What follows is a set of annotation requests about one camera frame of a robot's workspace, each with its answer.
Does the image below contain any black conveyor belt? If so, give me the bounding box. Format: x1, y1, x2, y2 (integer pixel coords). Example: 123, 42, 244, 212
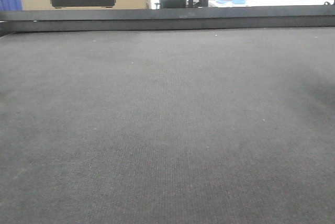
1, 28, 334, 223

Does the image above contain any white table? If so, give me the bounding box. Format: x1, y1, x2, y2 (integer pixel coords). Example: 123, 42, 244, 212
208, 0, 334, 8

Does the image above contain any black conveyor side rail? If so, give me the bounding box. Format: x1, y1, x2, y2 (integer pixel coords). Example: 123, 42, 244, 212
1, 5, 334, 36

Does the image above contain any light blue tray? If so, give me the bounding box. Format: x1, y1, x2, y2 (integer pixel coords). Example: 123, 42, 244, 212
215, 0, 247, 5

